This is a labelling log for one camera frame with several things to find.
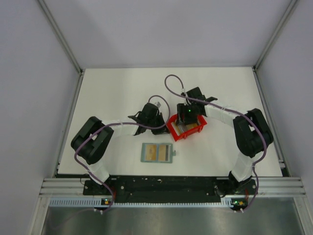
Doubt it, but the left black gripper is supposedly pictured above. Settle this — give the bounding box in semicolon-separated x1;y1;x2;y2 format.
147;112;170;135

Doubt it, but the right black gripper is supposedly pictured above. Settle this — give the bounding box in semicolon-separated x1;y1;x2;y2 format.
176;103;198;126

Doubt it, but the red plastic bin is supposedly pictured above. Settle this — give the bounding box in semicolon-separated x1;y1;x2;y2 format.
166;114;207;141

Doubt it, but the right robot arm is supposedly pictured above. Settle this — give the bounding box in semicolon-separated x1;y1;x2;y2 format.
172;87;273;196

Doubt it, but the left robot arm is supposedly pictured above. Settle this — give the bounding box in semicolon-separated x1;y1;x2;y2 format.
70;102;170;194

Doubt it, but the stack of credit cards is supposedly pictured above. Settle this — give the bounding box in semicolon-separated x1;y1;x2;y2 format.
171;122;198;136

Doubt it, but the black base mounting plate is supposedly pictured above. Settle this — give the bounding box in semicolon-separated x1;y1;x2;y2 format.
83;175;256;203

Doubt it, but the grey slotted cable duct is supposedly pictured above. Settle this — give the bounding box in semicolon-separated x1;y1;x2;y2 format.
49;197;238;208

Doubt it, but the aluminium front rail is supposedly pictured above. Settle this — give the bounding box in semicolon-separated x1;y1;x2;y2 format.
39;177;306;197

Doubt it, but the left aluminium frame post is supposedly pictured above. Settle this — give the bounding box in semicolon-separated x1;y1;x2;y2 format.
35;0;83;74

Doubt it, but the aluminium frame post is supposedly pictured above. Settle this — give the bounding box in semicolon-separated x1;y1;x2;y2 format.
35;0;83;74
253;0;300;72

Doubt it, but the right aluminium frame post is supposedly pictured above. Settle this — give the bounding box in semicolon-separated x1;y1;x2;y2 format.
253;0;300;72

